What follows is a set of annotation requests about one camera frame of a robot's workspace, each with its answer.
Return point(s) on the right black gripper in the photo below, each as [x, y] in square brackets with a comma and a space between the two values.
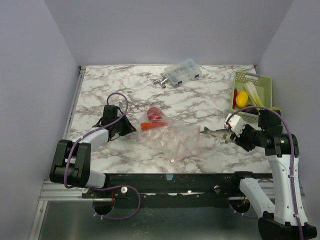
[240, 139]

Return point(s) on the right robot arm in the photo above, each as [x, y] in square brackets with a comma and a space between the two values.
[285, 217]

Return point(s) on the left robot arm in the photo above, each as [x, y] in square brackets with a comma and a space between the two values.
[72, 158]

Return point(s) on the dark purple fake eggplant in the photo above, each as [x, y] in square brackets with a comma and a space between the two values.
[250, 110]

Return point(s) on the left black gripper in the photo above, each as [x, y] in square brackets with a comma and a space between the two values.
[129, 128]

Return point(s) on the red fake tomato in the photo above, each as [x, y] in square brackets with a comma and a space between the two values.
[154, 114]

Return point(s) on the clear zip top bag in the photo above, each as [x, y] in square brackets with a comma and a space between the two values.
[176, 140]

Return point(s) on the aluminium frame rail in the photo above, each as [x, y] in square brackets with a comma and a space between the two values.
[54, 191]

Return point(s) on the red fake chili pepper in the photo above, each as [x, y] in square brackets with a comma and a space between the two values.
[235, 94]

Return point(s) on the chrome metal faucet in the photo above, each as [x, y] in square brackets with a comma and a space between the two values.
[161, 82]

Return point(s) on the yellow fake food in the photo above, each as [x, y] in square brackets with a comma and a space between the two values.
[241, 99]

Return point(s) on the blue tape piece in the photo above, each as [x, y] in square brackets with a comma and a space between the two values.
[169, 177]

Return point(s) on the green fake lettuce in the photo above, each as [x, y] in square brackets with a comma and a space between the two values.
[253, 94]

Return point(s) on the green plastic basket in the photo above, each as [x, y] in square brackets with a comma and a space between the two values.
[262, 83]

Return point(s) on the orange fake carrot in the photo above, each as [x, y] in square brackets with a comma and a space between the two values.
[151, 125]

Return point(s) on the clear plastic screw box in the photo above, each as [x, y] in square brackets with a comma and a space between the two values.
[182, 72]

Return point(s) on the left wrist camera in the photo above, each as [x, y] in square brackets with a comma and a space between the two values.
[121, 104]

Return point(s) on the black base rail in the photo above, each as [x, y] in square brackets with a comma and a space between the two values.
[183, 191]

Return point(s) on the grey fake fish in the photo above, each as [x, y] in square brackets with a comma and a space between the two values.
[224, 134]

